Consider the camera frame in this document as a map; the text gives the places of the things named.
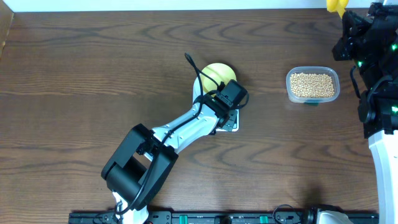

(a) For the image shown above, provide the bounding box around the yellow measuring scoop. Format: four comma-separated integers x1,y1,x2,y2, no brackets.
326,0,349,19

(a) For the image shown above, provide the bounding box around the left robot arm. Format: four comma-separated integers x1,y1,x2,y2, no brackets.
101,80,249,223

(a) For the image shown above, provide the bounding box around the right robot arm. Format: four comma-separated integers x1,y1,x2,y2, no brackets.
326,1,397,223

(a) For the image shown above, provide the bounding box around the yellow plastic bowl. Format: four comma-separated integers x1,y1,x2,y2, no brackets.
200,63,237,93

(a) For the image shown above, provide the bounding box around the white digital kitchen scale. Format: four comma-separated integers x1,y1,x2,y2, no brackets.
192,78,239,132

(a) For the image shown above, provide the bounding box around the clear plastic container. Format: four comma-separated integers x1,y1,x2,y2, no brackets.
286,66,340,103

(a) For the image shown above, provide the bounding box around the soybeans pile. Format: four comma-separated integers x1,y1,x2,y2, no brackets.
290,73,335,98

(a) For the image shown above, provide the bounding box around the black left camera cable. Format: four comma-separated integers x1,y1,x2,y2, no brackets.
113,52,226,217

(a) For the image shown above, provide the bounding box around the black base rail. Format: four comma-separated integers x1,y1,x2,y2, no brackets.
68,204,379,224

